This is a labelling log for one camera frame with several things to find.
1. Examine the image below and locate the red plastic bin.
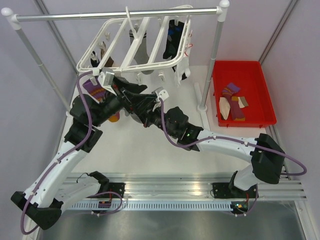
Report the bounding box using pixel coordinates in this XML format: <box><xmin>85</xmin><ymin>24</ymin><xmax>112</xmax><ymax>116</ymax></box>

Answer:
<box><xmin>212</xmin><ymin>60</ymin><xmax>277</xmax><ymax>128</ymax></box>

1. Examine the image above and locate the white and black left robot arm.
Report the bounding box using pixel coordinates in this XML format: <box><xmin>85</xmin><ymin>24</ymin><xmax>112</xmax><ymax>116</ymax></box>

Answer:
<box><xmin>11</xmin><ymin>77</ymin><xmax>168</xmax><ymax>235</ymax></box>

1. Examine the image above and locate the grey sock with black stripes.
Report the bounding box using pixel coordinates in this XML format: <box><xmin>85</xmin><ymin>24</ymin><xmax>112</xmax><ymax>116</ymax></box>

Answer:
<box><xmin>123</xmin><ymin>108</ymin><xmax>132</xmax><ymax>117</ymax></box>

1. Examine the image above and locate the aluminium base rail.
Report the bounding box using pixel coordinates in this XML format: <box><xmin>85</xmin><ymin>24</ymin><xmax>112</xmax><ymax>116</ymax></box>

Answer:
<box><xmin>102</xmin><ymin>170</ymin><xmax>307</xmax><ymax>202</ymax></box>

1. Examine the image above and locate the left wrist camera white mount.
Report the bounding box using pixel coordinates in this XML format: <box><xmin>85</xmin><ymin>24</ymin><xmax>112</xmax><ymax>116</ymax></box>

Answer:
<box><xmin>97</xmin><ymin>71</ymin><xmax>116</xmax><ymax>95</ymax></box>

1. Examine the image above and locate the white plastic clip hanger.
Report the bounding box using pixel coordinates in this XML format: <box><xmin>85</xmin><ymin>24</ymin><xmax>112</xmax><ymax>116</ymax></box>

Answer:
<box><xmin>76</xmin><ymin>8</ymin><xmax>193</xmax><ymax>73</ymax></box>

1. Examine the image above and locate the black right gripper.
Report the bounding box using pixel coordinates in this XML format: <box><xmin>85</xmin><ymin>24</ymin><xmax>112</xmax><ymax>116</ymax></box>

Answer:
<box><xmin>138</xmin><ymin>101</ymin><xmax>178</xmax><ymax>139</ymax></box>

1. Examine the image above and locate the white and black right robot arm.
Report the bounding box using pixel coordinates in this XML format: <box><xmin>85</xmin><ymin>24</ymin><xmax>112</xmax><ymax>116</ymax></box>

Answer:
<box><xmin>130</xmin><ymin>94</ymin><xmax>285</xmax><ymax>198</ymax></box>

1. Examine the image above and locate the black sock back left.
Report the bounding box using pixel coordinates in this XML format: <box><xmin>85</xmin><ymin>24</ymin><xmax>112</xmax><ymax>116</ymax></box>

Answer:
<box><xmin>90</xmin><ymin>51</ymin><xmax>100</xmax><ymax>68</ymax></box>

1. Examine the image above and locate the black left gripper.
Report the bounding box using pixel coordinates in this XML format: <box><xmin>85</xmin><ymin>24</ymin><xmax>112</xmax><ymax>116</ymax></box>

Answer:
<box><xmin>91</xmin><ymin>75</ymin><xmax>158</xmax><ymax>127</ymax></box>

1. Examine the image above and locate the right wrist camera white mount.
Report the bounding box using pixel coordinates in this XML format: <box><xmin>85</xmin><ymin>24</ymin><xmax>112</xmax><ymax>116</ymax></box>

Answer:
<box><xmin>154</xmin><ymin>87</ymin><xmax>170</xmax><ymax>102</ymax></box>

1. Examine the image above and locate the black and blue patterned sock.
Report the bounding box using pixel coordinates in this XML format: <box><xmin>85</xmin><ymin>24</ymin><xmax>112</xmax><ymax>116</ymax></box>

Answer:
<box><xmin>162</xmin><ymin>19</ymin><xmax>184</xmax><ymax>60</ymax></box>

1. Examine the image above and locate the silver and white clothes rack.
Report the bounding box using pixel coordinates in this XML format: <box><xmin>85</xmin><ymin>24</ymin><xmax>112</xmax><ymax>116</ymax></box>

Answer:
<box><xmin>1</xmin><ymin>0</ymin><xmax>230</xmax><ymax>127</ymax></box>

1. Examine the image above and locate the purple striped sock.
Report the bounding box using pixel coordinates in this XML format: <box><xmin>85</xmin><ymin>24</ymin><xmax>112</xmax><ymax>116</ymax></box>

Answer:
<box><xmin>82</xmin><ymin>79</ymin><xmax>111</xmax><ymax>103</ymax></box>
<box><xmin>222</xmin><ymin>83</ymin><xmax>246</xmax><ymax>121</ymax></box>

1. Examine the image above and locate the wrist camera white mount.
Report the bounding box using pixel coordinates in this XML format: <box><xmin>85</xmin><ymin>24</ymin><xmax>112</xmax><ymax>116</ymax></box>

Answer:
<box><xmin>97</xmin><ymin>71</ymin><xmax>116</xmax><ymax>95</ymax></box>
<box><xmin>154</xmin><ymin>87</ymin><xmax>170</xmax><ymax>102</ymax></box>

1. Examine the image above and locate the white slotted cable duct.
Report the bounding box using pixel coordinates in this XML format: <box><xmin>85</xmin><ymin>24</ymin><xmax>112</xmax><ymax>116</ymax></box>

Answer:
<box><xmin>69</xmin><ymin>200</ymin><xmax>233</xmax><ymax>212</ymax></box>

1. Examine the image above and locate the brown and beige back sock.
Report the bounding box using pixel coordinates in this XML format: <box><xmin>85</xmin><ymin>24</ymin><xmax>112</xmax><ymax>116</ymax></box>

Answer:
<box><xmin>100</xmin><ymin>48</ymin><xmax>115</xmax><ymax>68</ymax></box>

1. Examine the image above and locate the grey sock back row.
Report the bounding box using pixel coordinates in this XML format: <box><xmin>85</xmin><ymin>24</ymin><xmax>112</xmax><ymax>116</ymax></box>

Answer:
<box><xmin>129</xmin><ymin>30</ymin><xmax>154</xmax><ymax>75</ymax></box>

